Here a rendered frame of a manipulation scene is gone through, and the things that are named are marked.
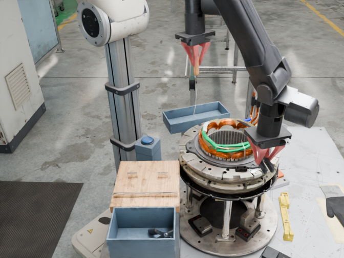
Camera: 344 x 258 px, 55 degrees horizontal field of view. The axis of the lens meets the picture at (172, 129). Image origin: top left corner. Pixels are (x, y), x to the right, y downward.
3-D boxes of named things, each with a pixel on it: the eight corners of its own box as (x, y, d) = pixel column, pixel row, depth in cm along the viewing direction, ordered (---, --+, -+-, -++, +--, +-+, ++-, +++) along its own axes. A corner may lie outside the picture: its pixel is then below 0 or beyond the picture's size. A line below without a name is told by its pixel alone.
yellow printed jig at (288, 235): (294, 241, 112) (295, 235, 110) (283, 240, 113) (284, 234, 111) (287, 195, 130) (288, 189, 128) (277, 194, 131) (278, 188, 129)
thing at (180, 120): (216, 154, 154) (218, 101, 139) (226, 169, 145) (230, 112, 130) (165, 166, 148) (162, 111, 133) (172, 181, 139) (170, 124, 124)
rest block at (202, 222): (202, 218, 117) (202, 214, 116) (212, 229, 113) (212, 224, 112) (193, 223, 116) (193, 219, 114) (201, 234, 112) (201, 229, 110)
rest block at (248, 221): (239, 226, 113) (240, 215, 110) (249, 217, 116) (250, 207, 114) (250, 233, 110) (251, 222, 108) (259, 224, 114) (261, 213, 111)
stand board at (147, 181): (179, 212, 90) (179, 206, 89) (110, 213, 91) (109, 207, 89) (179, 166, 107) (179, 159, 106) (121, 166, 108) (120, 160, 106)
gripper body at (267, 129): (291, 141, 83) (297, 115, 79) (255, 148, 80) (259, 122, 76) (277, 127, 88) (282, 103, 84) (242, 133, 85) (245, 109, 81)
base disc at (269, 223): (293, 253, 107) (294, 251, 106) (173, 260, 106) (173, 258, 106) (261, 174, 140) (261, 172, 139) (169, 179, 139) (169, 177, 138)
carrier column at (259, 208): (263, 213, 120) (270, 169, 109) (256, 214, 120) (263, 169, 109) (261, 208, 122) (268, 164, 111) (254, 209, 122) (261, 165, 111)
